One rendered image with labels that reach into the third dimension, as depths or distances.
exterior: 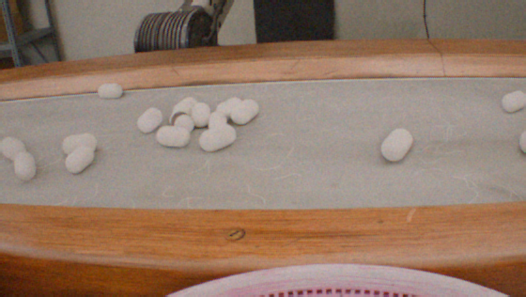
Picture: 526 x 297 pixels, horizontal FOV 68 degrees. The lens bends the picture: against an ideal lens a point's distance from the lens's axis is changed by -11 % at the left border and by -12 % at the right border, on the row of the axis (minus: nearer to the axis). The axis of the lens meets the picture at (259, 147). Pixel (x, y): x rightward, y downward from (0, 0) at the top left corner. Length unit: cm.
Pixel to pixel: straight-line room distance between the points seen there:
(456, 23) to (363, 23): 53
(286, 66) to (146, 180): 27
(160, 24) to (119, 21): 197
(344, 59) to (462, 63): 15
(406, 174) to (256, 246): 15
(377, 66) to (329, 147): 20
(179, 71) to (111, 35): 230
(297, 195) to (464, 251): 14
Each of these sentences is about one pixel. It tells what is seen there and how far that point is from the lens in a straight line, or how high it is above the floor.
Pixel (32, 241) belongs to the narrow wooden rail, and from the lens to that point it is 29.
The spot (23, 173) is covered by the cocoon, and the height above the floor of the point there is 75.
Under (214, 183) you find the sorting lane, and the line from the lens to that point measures 34.
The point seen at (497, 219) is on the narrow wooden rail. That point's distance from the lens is 27.
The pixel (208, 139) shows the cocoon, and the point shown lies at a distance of 38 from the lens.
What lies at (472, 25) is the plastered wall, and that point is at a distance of 257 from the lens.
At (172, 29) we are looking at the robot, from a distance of 83.
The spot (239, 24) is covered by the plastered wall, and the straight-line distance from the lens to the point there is 255.
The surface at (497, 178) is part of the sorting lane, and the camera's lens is 36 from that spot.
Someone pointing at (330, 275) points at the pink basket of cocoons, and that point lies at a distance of 21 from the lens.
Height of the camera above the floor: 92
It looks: 27 degrees down
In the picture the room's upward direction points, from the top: 6 degrees counter-clockwise
